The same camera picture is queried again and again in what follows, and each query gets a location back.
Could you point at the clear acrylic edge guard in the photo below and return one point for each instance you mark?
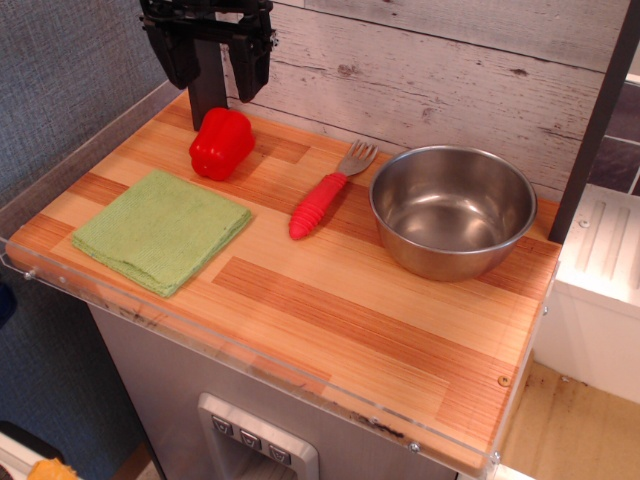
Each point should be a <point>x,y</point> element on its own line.
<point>430,366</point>

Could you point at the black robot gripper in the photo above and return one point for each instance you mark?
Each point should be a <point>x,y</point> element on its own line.
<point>171,24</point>

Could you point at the dark right frame post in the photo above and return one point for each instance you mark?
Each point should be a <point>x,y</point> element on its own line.
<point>605,104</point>

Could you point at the stainless steel bowl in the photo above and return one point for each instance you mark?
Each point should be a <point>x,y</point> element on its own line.
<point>451,213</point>

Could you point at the red toy bell pepper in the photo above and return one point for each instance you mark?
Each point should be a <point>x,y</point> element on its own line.
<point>224,140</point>

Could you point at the white toy sink unit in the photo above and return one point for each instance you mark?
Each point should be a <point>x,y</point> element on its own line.
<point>590,328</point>

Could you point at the yellow object bottom left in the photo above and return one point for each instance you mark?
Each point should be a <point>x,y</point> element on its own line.
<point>52,469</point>

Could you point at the silver dispenser panel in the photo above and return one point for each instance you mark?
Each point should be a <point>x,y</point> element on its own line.
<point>255,440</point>

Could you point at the grey toy fridge cabinet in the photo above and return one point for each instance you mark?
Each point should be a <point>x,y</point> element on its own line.
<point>165,380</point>

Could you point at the green cloth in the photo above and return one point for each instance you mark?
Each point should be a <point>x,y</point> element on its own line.
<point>161,231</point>

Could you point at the fork with red handle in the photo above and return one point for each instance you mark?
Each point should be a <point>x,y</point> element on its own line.
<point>311,210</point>

